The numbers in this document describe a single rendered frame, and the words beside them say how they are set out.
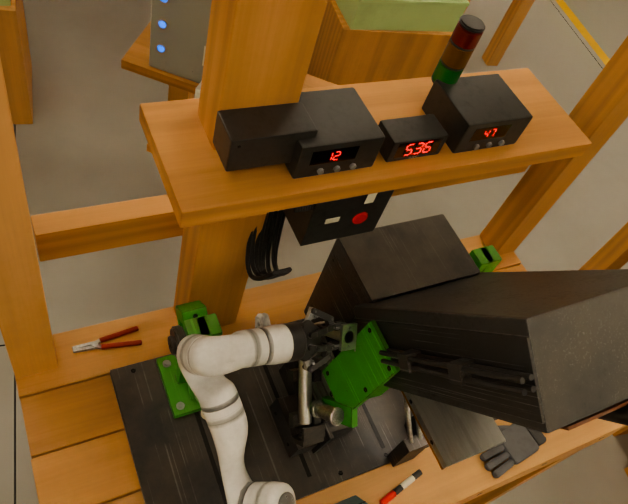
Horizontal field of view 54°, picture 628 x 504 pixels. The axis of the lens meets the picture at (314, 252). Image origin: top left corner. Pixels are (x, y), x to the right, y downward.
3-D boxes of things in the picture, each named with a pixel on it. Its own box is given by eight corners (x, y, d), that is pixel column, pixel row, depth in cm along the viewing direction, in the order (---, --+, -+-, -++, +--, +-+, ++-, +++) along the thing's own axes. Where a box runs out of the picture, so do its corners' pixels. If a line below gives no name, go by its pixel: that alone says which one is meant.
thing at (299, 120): (309, 161, 105) (319, 130, 100) (225, 173, 99) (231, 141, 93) (293, 131, 108) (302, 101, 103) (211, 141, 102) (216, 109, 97)
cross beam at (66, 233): (524, 172, 178) (541, 149, 171) (39, 262, 123) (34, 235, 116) (515, 159, 180) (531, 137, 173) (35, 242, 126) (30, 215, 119)
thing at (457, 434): (499, 445, 134) (506, 440, 132) (440, 470, 127) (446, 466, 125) (415, 297, 152) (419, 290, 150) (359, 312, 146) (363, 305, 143)
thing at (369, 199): (374, 233, 128) (400, 184, 116) (300, 248, 120) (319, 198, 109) (349, 188, 133) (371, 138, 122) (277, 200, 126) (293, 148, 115)
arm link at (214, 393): (165, 343, 110) (192, 412, 113) (187, 347, 103) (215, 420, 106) (198, 326, 114) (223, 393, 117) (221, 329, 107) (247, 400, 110)
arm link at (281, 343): (263, 311, 124) (236, 314, 121) (295, 325, 116) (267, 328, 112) (260, 355, 126) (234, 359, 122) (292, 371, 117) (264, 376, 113)
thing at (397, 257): (426, 341, 170) (482, 273, 143) (329, 372, 157) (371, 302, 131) (396, 287, 178) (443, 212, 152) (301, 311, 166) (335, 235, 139)
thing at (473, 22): (480, 50, 114) (491, 29, 111) (458, 52, 112) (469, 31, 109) (466, 34, 117) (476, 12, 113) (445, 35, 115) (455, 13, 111)
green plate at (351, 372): (371, 411, 137) (426, 364, 124) (342, 418, 132) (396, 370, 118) (349, 365, 143) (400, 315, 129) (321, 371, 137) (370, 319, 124)
